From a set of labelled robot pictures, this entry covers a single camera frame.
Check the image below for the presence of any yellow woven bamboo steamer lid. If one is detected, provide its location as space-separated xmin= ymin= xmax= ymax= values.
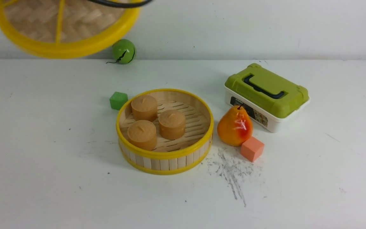
xmin=0 ymin=0 xmax=140 ymax=59

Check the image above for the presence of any yellow bamboo steamer basket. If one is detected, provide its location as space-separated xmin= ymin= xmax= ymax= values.
xmin=116 ymin=88 xmax=214 ymax=175

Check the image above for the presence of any brown bun right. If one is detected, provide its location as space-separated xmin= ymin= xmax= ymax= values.
xmin=158 ymin=110 xmax=186 ymax=140

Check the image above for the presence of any brown bun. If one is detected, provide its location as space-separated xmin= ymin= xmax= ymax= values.
xmin=127 ymin=120 xmax=157 ymax=151
xmin=158 ymin=110 xmax=186 ymax=140
xmin=131 ymin=95 xmax=158 ymax=122

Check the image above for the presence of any brown bun back left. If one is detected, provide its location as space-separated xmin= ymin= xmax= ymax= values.
xmin=131 ymin=95 xmax=158 ymax=122

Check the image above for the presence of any brown bun front left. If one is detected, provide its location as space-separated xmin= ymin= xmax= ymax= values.
xmin=127 ymin=120 xmax=157 ymax=151

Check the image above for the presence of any orange toy pear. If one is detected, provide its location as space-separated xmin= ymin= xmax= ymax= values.
xmin=217 ymin=105 xmax=253 ymax=147

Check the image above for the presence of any green foam cube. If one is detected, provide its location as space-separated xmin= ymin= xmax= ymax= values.
xmin=109 ymin=92 xmax=128 ymax=110

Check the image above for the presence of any orange foam cube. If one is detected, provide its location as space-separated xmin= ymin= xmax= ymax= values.
xmin=240 ymin=137 xmax=265 ymax=162

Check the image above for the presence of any green ball with stem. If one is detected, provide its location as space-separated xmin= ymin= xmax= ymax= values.
xmin=106 ymin=39 xmax=137 ymax=64

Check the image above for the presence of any green lidded white plastic box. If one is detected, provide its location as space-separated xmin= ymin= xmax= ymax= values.
xmin=225 ymin=63 xmax=310 ymax=132

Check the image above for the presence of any black cable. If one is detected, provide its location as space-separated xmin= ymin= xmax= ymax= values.
xmin=88 ymin=0 xmax=154 ymax=8

